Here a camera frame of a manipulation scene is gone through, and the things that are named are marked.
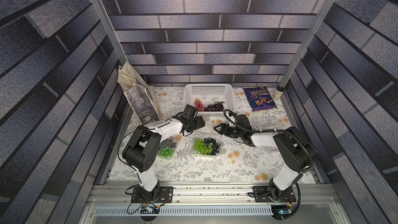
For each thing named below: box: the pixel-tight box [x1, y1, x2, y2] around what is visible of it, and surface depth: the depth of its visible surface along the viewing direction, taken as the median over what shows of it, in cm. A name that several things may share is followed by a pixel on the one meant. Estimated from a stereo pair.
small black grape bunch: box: [158, 138, 177, 149], surface depth 88 cm
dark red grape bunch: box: [204, 101, 225, 112], surface depth 105 cm
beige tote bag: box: [117, 61, 164, 125], surface depth 97 cm
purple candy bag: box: [242, 84, 278, 113], surface depth 111 cm
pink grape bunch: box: [194, 98, 206, 112], surface depth 105 cm
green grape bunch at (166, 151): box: [157, 146, 175, 159], surface depth 85 cm
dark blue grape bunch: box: [204, 137, 221, 156], surface depth 87 cm
